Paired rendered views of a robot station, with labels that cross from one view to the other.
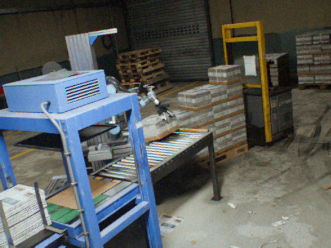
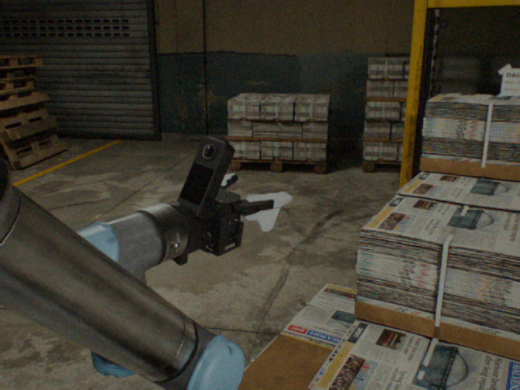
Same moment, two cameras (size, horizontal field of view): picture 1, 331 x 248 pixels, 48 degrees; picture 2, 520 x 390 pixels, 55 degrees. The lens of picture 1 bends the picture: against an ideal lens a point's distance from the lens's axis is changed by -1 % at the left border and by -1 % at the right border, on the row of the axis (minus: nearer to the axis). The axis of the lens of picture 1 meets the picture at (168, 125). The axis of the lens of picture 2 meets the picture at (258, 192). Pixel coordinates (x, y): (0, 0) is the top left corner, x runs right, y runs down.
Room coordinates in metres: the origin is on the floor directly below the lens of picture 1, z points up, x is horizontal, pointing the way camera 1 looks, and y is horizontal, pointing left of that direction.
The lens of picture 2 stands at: (4.24, 0.52, 1.46)
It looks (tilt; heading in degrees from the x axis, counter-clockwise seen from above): 16 degrees down; 333
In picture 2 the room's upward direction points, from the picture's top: straight up
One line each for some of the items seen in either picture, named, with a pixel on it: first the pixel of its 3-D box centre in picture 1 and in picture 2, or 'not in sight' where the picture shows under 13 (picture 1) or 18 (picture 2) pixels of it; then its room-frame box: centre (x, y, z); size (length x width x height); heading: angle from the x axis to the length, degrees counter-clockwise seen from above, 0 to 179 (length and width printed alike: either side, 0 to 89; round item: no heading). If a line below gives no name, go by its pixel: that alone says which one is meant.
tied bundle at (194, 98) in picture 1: (194, 99); (451, 268); (5.01, -0.40, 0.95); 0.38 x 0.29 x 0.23; 33
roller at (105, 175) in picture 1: (116, 177); not in sight; (3.06, 0.52, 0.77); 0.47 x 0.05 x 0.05; 53
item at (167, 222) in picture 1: (165, 223); not in sight; (3.50, 0.18, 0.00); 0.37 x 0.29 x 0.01; 143
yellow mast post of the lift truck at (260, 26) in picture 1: (263, 83); not in sight; (5.29, -1.44, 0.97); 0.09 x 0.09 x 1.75; 33
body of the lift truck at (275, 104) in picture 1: (266, 112); not in sight; (5.77, -1.57, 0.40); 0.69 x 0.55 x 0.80; 33
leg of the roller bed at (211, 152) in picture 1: (213, 171); not in sight; (3.89, -0.42, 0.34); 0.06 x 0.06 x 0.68; 53
